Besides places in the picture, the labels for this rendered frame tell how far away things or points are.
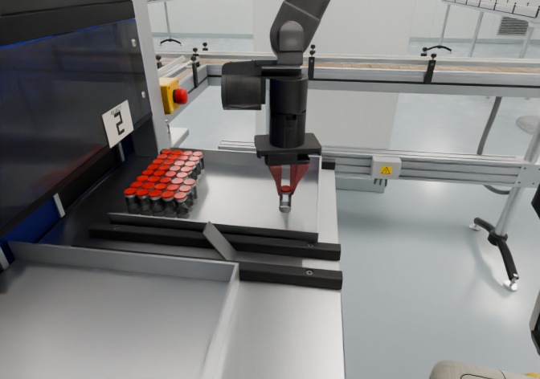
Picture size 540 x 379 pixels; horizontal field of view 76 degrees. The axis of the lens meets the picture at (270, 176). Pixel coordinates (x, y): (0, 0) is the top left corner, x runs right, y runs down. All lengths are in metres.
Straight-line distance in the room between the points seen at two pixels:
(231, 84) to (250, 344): 0.34
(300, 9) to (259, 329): 0.41
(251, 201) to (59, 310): 0.34
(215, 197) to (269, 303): 0.27
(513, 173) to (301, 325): 1.53
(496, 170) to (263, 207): 1.35
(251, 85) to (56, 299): 0.39
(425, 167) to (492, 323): 0.70
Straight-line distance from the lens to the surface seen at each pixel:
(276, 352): 0.44
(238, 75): 0.52
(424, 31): 8.93
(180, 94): 0.88
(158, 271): 0.53
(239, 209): 0.64
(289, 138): 0.53
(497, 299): 1.93
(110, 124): 0.66
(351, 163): 1.65
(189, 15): 9.14
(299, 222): 0.60
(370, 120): 2.21
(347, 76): 1.49
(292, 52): 0.50
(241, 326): 0.46
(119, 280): 0.55
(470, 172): 1.81
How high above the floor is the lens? 1.25
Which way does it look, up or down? 30 degrees down
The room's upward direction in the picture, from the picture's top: straight up
